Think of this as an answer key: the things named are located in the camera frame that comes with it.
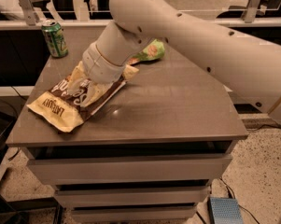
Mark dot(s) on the middle grey drawer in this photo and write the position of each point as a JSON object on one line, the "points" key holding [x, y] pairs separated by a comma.
{"points": [[129, 197]]}

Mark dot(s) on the metal glass railing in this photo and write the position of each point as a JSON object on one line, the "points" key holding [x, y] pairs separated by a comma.
{"points": [[24, 10]]}

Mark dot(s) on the black office chair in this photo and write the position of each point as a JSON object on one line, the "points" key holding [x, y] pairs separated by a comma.
{"points": [[254, 9]]}

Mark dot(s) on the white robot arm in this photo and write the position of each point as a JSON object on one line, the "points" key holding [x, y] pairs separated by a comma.
{"points": [[247, 65]]}

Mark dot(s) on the brown yellow chip bag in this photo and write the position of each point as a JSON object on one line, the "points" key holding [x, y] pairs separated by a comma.
{"points": [[63, 110]]}

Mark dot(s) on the grey drawer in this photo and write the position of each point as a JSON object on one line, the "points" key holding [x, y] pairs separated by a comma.
{"points": [[132, 214], [129, 169], [129, 197]]}

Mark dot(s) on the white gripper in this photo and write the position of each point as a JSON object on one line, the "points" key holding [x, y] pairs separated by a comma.
{"points": [[98, 65]]}

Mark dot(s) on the top grey drawer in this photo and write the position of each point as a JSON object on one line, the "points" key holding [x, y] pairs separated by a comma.
{"points": [[129, 169]]}

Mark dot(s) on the grey drawer cabinet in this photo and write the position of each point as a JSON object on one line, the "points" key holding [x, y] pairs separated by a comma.
{"points": [[171, 108]]}

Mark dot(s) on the bottom grey drawer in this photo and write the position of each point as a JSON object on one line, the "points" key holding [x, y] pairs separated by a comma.
{"points": [[132, 214]]}

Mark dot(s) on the green chip bag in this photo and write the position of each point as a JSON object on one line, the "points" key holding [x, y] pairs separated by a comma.
{"points": [[154, 51]]}

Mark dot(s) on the blue box on floor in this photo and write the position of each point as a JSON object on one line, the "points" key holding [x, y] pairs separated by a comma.
{"points": [[224, 211]]}

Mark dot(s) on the green soda can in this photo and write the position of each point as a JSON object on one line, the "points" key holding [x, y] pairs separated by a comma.
{"points": [[53, 34]]}

